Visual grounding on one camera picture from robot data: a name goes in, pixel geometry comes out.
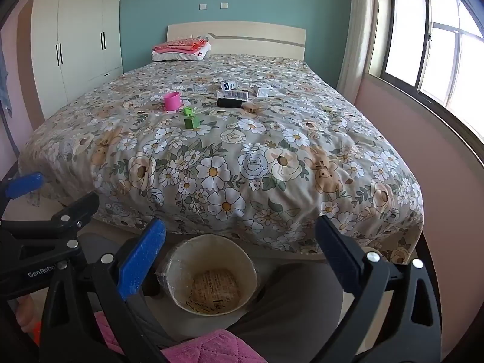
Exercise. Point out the brown printed wrapper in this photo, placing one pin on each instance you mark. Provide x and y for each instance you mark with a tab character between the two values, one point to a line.
215	287

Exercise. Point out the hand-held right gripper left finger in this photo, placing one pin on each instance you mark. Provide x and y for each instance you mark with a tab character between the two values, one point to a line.
141	257

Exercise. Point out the grey cloth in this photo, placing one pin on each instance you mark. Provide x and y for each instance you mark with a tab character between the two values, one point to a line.
295	310

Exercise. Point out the bed with floral sheet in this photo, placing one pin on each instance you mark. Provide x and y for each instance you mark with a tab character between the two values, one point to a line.
227	151

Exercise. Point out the folded pink blanket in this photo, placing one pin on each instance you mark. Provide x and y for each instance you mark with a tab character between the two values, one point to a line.
177	46

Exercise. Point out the white cardboard box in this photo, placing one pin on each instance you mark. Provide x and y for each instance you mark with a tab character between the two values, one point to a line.
265	91

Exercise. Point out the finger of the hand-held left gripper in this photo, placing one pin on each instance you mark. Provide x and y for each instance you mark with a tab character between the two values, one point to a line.
22	186
64	221

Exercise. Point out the person's left hand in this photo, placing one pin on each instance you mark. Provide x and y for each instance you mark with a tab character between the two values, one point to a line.
26	310

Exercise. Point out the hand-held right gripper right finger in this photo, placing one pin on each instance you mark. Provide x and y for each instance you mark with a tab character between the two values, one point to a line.
336	249

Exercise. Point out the cream round waste bin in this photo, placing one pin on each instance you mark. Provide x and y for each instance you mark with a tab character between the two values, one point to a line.
181	272

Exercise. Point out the cream bed headboard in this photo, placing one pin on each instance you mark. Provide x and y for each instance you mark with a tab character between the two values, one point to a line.
257	41

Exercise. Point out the black cylinder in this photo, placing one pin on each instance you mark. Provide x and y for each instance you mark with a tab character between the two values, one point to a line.
230	103

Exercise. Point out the cream wardrobe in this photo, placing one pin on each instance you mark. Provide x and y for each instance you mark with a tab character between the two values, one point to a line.
75	37

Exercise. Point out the small white blue carton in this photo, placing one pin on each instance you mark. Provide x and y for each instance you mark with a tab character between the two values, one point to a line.
228	83

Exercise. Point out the small green block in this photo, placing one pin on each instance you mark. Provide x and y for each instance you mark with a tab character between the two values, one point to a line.
188	111

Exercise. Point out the pink cup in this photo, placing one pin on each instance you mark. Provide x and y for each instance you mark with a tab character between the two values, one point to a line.
172	102

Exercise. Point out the pink quilted cushion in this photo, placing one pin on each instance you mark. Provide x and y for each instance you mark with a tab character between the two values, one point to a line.
211	348

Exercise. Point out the window with brown frame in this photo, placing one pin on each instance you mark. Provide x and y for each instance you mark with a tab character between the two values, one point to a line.
427	37

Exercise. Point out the white pillow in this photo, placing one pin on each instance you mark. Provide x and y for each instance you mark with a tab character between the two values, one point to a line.
177	57

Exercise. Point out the white milk carton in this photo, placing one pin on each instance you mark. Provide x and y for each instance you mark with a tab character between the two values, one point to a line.
232	93

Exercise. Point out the large green block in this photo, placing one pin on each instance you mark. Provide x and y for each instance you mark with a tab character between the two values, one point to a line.
191	122

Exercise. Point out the cream curtain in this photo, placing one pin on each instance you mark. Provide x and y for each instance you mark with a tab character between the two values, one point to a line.
363	45

